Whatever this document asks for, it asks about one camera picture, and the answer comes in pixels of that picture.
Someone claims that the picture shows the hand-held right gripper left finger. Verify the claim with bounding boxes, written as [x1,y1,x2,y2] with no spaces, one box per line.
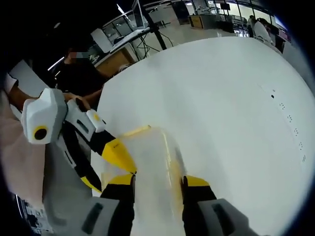
[59,173,136,236]

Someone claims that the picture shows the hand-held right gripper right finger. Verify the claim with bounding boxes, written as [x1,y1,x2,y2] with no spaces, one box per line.
[181,175,259,236]

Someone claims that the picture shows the clear box with yellow plastic buckles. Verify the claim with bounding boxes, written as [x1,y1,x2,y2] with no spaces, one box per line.
[101,124,189,236]

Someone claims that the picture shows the white panel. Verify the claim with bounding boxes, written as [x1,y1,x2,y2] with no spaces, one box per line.
[8,60,44,98]

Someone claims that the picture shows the person's pink garment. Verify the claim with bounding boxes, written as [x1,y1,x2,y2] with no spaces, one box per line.
[0,90,50,205]

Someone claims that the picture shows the person's white sleeve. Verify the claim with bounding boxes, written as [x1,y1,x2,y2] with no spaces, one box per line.
[3,71,20,93]

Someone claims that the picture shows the wooden cabinet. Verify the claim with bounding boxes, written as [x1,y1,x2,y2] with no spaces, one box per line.
[94,46,138,78]

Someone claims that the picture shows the white box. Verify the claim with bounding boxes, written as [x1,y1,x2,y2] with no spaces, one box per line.
[90,28,114,54]

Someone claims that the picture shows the black cable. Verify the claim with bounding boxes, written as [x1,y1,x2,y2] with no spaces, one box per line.
[135,31,158,59]

